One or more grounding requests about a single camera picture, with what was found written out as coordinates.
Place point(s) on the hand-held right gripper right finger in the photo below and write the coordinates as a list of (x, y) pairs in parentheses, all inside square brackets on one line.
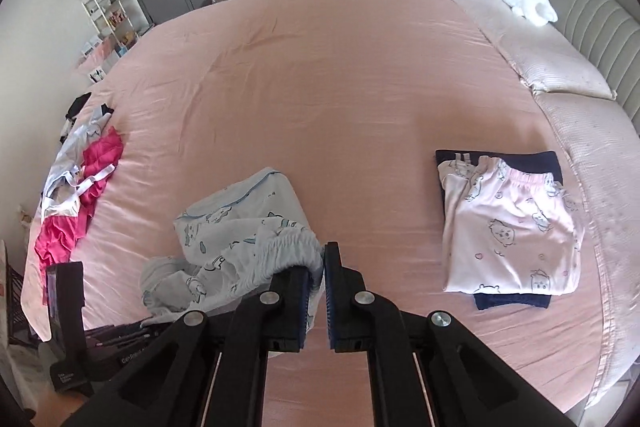
[(329, 307)]

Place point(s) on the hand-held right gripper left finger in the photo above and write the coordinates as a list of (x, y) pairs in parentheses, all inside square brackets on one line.
[(300, 307)]

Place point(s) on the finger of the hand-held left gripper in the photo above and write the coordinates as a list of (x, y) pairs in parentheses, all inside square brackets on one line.
[(125, 334)]

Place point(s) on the light blue printed shorts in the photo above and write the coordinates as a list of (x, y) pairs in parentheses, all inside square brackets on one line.
[(240, 217)]

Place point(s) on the magenta garment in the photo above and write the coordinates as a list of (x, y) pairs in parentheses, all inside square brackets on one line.
[(102, 152)]

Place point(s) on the white garment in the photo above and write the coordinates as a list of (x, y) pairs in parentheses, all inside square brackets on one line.
[(75, 142)]

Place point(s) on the pale pink printed pajama pants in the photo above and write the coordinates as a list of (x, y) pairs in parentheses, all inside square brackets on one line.
[(510, 232)]

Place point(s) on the dark low stool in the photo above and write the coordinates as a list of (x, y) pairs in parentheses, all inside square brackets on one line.
[(79, 104)]

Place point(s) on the navy folded garment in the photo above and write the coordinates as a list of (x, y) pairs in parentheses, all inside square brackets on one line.
[(530, 156)]

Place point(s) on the pink storage box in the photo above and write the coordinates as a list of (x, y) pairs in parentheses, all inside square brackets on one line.
[(102, 54)]

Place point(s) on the long pink pillow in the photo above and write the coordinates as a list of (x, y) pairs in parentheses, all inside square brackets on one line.
[(600, 167)]

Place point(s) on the white shelf rack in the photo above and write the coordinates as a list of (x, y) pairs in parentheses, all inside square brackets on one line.
[(107, 14)]

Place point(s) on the small pink pillow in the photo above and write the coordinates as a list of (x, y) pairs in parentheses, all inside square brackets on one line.
[(540, 57)]

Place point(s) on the grey padded headboard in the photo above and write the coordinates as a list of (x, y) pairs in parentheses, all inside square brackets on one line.
[(590, 7)]

